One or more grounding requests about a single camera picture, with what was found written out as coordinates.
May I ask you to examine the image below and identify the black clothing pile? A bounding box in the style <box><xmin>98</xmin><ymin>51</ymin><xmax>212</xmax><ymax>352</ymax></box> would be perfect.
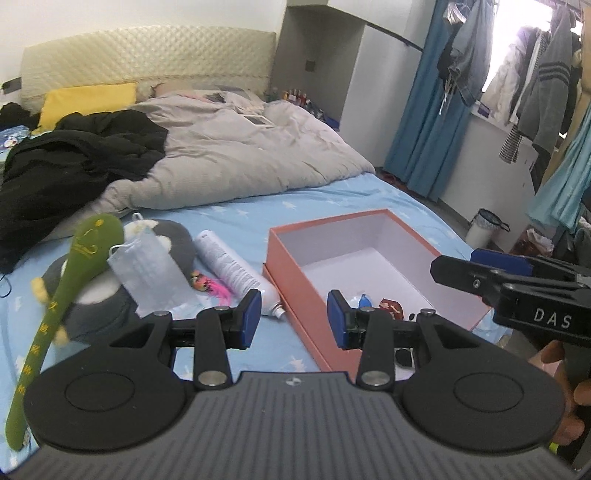
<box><xmin>1</xmin><ymin>110</ymin><xmax>168</xmax><ymax>274</ymax></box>

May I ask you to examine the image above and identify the yellow pillow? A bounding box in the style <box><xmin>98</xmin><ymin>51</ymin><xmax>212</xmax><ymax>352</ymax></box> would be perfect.
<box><xmin>33</xmin><ymin>83</ymin><xmax>137</xmax><ymax>134</ymax></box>

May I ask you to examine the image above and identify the small panda plush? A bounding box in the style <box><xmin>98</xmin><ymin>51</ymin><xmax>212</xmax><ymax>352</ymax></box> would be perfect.
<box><xmin>394</xmin><ymin>319</ymin><xmax>418</xmax><ymax>369</ymax></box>

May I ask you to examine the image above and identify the light blue face mask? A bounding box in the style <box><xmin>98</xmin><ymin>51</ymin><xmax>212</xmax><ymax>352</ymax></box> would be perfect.
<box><xmin>108</xmin><ymin>213</ymin><xmax>204</xmax><ymax>320</ymax></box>

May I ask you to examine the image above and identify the hanging grey striped sweater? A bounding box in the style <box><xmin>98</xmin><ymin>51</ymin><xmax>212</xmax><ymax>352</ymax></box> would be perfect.
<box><xmin>500</xmin><ymin>5</ymin><xmax>576</xmax><ymax>163</ymax></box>

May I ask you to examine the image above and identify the person right hand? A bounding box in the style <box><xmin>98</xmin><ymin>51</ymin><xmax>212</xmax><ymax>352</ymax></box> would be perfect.
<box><xmin>530</xmin><ymin>341</ymin><xmax>590</xmax><ymax>446</ymax></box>

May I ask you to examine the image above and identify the blue curtain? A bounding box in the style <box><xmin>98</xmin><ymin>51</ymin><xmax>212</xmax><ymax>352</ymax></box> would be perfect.
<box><xmin>384</xmin><ymin>1</ymin><xmax>495</xmax><ymax>201</ymax></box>

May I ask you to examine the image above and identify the long green plush stick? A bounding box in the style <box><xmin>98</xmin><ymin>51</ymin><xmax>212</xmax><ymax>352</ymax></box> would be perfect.
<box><xmin>5</xmin><ymin>214</ymin><xmax>124</xmax><ymax>451</ymax></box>

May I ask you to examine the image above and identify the pink feather toy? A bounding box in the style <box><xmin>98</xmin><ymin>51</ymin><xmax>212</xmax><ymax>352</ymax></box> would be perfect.
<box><xmin>190</xmin><ymin>270</ymin><xmax>231</xmax><ymax>306</ymax></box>

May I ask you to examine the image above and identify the shiny red snack packet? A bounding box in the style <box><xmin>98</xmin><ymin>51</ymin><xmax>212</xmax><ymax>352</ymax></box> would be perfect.
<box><xmin>379</xmin><ymin>298</ymin><xmax>405</xmax><ymax>320</ymax></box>

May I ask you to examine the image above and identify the orange cardboard box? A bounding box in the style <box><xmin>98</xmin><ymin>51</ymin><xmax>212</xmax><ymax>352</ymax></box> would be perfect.
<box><xmin>263</xmin><ymin>210</ymin><xmax>490</xmax><ymax>375</ymax></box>

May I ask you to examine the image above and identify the cream quilted headboard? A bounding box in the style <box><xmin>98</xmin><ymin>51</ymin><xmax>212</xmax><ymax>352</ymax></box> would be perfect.
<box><xmin>20</xmin><ymin>26</ymin><xmax>276</xmax><ymax>113</ymax></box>

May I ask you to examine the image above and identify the grey penguin plush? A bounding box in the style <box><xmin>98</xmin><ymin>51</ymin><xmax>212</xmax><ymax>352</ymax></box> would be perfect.
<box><xmin>31</xmin><ymin>218</ymin><xmax>198</xmax><ymax>347</ymax></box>

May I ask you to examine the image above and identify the blue patterned bedsheet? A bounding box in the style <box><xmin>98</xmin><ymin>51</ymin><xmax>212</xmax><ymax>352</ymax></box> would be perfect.
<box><xmin>0</xmin><ymin>172</ymin><xmax>500</xmax><ymax>471</ymax></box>

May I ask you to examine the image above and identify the white trash bin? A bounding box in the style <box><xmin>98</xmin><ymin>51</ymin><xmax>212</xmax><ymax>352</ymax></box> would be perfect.
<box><xmin>465</xmin><ymin>208</ymin><xmax>511</xmax><ymax>249</ymax></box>

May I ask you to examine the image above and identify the grey duvet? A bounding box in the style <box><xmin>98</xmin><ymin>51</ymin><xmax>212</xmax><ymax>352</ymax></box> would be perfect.
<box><xmin>47</xmin><ymin>94</ymin><xmax>375</xmax><ymax>240</ymax></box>

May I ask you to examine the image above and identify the blue white plastic bag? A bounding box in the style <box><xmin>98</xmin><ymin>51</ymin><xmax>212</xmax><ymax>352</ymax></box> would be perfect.
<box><xmin>348</xmin><ymin>293</ymin><xmax>374</xmax><ymax>309</ymax></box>

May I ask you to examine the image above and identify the white spray can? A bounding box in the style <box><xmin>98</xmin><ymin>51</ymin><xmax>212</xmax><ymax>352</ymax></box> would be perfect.
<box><xmin>194</xmin><ymin>230</ymin><xmax>286</xmax><ymax>320</ymax></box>

